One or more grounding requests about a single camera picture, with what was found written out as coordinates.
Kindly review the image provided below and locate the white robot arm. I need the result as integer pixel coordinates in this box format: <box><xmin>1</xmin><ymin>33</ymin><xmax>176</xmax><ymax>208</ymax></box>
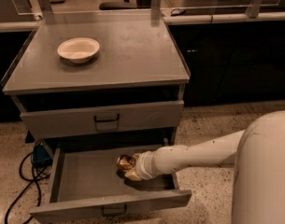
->
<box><xmin>125</xmin><ymin>111</ymin><xmax>285</xmax><ymax>224</ymax></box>

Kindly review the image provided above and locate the grey open middle drawer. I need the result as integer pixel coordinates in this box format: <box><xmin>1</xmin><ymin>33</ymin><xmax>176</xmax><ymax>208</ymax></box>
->
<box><xmin>30</xmin><ymin>140</ymin><xmax>192</xmax><ymax>224</ymax></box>

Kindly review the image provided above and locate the dark back counter cabinet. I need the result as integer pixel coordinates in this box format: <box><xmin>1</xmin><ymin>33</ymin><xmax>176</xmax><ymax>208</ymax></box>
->
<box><xmin>168</xmin><ymin>21</ymin><xmax>285</xmax><ymax>106</ymax></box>

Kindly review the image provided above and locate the grey upper drawer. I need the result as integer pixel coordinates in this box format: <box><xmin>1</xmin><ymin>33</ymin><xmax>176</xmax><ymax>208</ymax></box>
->
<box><xmin>21</xmin><ymin>101</ymin><xmax>184</xmax><ymax>139</ymax></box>

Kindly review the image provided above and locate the blue power box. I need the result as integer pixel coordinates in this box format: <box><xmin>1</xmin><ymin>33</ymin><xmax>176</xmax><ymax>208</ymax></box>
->
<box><xmin>31</xmin><ymin>145</ymin><xmax>52</xmax><ymax>168</ymax></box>

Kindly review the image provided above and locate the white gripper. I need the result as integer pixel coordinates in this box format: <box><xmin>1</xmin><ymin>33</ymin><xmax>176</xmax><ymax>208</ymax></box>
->
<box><xmin>124</xmin><ymin>151</ymin><xmax>157</xmax><ymax>181</ymax></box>

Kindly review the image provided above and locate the black upper drawer handle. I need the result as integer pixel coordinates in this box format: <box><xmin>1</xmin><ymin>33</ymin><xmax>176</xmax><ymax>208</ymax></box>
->
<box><xmin>93</xmin><ymin>113</ymin><xmax>120</xmax><ymax>123</ymax></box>

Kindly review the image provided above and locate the grey drawer cabinet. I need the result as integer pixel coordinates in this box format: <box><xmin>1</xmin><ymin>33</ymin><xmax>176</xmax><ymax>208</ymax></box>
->
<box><xmin>0</xmin><ymin>9</ymin><xmax>192</xmax><ymax>147</ymax></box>

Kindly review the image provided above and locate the black drawer handle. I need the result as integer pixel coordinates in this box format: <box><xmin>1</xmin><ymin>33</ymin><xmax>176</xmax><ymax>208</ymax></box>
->
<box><xmin>101</xmin><ymin>204</ymin><xmax>127</xmax><ymax>217</ymax></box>
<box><xmin>93</xmin><ymin>113</ymin><xmax>120</xmax><ymax>123</ymax></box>

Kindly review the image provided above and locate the crushed orange can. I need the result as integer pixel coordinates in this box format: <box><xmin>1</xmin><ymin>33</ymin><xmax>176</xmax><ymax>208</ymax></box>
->
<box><xmin>117</xmin><ymin>155</ymin><xmax>136</xmax><ymax>177</ymax></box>

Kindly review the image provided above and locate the black floor cable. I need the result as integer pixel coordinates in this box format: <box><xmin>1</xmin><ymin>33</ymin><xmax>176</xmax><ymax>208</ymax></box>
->
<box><xmin>4</xmin><ymin>151</ymin><xmax>50</xmax><ymax>224</ymax></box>

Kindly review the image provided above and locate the white paper bowl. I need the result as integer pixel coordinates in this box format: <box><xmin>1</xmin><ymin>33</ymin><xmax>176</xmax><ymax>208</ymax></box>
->
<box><xmin>57</xmin><ymin>37</ymin><xmax>100</xmax><ymax>63</ymax></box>

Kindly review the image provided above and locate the black middle drawer handle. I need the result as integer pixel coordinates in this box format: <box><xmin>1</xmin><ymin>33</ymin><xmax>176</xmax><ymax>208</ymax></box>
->
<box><xmin>101</xmin><ymin>204</ymin><xmax>127</xmax><ymax>217</ymax></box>

